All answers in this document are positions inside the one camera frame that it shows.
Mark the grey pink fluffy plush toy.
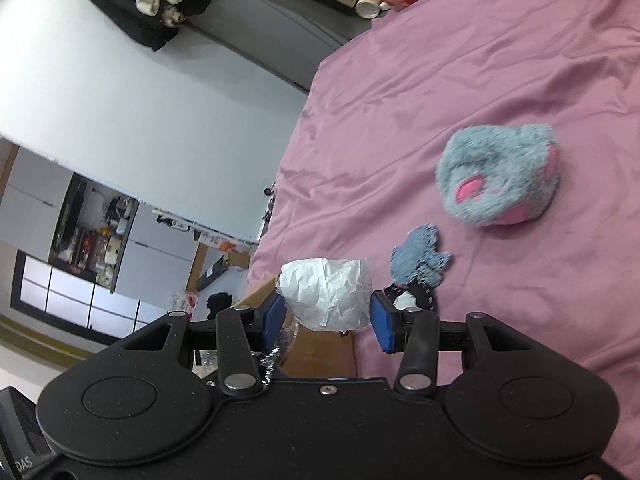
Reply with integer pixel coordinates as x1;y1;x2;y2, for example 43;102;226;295
436;124;560;228

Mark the white paper cup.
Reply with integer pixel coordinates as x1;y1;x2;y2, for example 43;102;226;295
354;0;390;20

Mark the black framed window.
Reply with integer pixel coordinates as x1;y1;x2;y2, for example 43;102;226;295
10;252;174;344

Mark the pink bed sheet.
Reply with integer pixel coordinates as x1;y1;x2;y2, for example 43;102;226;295
248;0;639;479

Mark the black white stitched fabric patch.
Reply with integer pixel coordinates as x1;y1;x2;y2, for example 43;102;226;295
384;281;438;311

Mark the open kitchen shelf cabinet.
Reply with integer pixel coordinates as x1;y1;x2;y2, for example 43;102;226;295
48;174;139;292

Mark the black device box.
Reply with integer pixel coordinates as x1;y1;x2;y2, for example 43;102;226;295
1;387;53;479

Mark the blue denim fabric patch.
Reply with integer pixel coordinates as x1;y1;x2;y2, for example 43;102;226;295
390;223;452;288

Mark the white paper ball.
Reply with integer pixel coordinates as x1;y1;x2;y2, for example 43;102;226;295
277;258;373;333

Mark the brown cardboard box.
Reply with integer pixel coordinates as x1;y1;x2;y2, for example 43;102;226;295
233;276;357;378

